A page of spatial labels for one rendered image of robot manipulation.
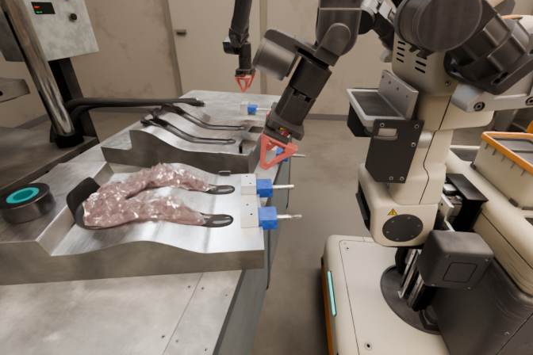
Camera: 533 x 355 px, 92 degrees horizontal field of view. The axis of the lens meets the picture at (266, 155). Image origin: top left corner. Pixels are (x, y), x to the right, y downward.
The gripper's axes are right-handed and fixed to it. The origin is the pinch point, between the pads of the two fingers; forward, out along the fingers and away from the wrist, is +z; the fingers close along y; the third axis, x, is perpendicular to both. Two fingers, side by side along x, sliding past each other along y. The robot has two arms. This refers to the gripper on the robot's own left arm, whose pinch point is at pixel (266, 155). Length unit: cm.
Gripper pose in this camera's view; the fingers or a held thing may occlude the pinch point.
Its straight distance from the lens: 51.8
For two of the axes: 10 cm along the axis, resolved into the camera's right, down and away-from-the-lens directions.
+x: 9.0, 4.2, 1.4
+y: -0.8, 4.7, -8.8
